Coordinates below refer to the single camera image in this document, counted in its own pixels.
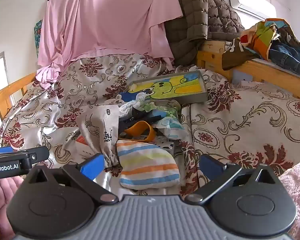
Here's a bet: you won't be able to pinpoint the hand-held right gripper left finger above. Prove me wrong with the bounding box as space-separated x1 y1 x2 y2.
27 153 118 204

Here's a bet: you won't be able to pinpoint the pink bed sheet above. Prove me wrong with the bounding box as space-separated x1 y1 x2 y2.
37 0 183 90

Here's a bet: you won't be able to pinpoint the wall poster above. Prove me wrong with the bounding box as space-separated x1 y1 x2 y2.
34 20 43 49

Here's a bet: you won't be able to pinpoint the black striped sock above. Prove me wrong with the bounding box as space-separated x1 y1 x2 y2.
119 106 163 130

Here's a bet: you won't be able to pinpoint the colourful patchwork cloth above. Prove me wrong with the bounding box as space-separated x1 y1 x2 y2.
240 18 290 60

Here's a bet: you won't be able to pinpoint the striped cloth pouch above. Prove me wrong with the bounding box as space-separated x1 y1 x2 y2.
116 139 180 190

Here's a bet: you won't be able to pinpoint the brown garment with white print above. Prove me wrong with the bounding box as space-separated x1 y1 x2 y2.
221 39 259 71

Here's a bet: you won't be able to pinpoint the orange and white box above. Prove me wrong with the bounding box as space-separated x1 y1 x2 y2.
75 134 102 161

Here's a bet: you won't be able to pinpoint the brown quilted jacket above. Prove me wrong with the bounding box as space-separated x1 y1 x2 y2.
164 0 245 67

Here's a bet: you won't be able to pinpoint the bag of green foam pieces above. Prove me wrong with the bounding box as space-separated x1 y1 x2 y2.
142 100 182 120

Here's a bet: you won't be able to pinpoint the light blue board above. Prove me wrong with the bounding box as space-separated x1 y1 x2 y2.
232 69 244 83

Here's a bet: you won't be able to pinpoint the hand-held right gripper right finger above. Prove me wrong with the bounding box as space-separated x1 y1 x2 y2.
185 154 278 204

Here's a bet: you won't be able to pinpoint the white knotted cloth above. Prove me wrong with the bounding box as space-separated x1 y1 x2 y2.
117 92 150 118

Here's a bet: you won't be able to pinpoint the blue jeans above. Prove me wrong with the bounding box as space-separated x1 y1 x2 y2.
269 26 300 77

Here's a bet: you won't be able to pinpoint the floral satin bedspread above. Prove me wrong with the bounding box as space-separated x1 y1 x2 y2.
0 54 300 198

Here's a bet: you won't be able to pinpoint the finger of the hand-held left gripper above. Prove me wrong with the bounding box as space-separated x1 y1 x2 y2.
0 146 50 165

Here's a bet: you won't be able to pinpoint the person's pink quilted clothing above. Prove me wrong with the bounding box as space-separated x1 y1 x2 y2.
0 175 24 240

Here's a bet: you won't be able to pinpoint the wooden bunk frame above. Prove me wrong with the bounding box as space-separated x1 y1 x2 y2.
196 40 300 100

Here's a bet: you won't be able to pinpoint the beige drawstring bag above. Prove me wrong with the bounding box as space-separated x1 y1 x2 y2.
76 105 122 168

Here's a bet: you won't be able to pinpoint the grey tray with coloured drawing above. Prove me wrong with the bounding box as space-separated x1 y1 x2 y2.
125 70 208 105

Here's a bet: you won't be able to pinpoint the orange band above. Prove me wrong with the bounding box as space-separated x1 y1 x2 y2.
124 121 157 142

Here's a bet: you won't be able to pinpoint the white air conditioner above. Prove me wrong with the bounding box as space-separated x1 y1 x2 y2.
229 0 277 20

